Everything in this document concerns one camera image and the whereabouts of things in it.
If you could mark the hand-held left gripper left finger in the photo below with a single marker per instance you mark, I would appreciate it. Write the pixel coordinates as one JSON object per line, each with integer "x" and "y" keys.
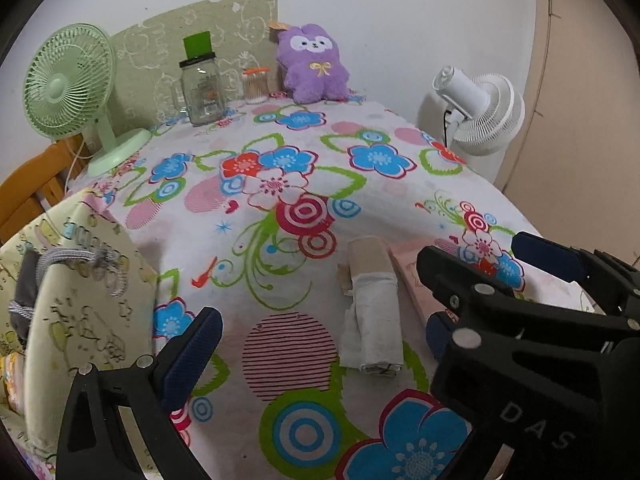
{"x": 192, "y": 355}

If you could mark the green desk fan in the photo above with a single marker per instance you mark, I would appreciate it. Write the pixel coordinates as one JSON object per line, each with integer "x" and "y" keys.
{"x": 65, "y": 85}

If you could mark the toilet paper roll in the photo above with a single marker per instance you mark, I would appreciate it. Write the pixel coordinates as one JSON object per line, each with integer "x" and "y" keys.
{"x": 372, "y": 310}

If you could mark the beige wooden door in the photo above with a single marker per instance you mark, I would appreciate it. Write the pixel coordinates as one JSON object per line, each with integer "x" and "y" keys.
{"x": 575, "y": 110}

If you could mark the purple plush bunny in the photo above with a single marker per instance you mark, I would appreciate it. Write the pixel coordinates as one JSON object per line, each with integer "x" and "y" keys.
{"x": 312, "y": 65}

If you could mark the glass jar with black lid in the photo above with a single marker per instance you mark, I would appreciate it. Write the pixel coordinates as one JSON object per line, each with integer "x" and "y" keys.
{"x": 202, "y": 95}

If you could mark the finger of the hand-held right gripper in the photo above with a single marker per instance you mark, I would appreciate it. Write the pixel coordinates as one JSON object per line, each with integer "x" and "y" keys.
{"x": 545, "y": 255}
{"x": 450, "y": 272}

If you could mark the white floor fan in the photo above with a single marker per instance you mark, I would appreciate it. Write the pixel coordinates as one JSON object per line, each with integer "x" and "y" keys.
{"x": 482, "y": 110}

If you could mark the floral tablecloth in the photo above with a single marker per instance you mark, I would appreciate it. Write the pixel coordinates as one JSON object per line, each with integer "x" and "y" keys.
{"x": 310, "y": 260}

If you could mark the yellow cartoon tissue packet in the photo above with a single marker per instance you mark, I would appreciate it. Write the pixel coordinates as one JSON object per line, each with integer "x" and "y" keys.
{"x": 10, "y": 380}

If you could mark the pink cartoon tissue packet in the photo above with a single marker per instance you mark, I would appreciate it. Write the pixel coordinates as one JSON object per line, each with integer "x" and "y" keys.
{"x": 410, "y": 280}

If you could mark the small cotton swab jar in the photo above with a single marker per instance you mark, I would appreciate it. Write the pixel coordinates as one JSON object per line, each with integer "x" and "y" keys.
{"x": 256, "y": 87}

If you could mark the green printed wall board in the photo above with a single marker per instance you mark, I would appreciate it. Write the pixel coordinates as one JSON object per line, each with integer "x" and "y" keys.
{"x": 150, "y": 45}

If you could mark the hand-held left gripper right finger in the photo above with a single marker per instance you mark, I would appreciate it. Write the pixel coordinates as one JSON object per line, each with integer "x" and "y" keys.
{"x": 436, "y": 335}

